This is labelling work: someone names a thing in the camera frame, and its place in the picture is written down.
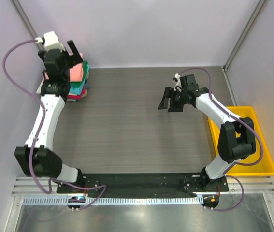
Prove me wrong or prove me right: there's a slotted cable duct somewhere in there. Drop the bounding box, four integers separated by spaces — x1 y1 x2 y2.
23 196 203 206

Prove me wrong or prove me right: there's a left aluminium frame post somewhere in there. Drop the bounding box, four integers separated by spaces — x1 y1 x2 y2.
10 0 44 56

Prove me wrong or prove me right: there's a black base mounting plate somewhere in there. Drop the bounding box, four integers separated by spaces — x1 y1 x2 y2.
57 172 229 198

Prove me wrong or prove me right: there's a right aluminium frame post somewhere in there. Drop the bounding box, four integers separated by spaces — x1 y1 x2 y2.
222 0 268 73

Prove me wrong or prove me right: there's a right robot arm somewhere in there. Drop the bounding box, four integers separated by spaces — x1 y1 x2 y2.
158 74 256 191

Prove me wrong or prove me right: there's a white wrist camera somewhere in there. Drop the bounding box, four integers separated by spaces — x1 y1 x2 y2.
35 31 66 52
173 73 182 92

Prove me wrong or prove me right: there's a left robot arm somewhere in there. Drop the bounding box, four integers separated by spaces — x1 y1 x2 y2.
14 37 85 194

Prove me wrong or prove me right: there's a green folded t shirt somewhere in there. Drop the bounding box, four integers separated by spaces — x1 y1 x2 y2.
70 60 90 87

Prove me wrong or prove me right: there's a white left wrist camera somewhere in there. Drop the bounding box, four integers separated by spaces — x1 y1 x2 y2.
35 31 66 52

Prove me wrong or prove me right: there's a white folded t shirt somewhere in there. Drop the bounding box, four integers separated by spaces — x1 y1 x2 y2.
36 82 43 95

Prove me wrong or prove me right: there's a red folded t shirt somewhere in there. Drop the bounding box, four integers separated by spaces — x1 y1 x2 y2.
67 89 87 101

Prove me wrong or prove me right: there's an aluminium frame post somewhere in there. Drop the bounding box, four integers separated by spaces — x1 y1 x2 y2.
222 0 268 73
10 0 44 56

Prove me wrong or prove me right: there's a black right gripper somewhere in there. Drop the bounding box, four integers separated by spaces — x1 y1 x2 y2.
158 87 187 113

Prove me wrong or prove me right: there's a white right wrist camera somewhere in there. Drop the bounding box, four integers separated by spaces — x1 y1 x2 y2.
173 73 182 92

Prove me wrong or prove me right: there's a beige folded t shirt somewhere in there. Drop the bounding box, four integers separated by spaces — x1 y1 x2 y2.
76 72 90 101

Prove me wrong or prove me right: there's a salmon pink t shirt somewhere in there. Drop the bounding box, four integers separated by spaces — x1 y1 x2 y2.
42 49 84 84

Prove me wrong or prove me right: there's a cyan folded t shirt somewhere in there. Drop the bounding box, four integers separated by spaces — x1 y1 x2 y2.
69 85 85 95

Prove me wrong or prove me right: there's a yellow plastic bin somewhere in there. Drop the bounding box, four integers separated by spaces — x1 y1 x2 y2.
207 106 274 176

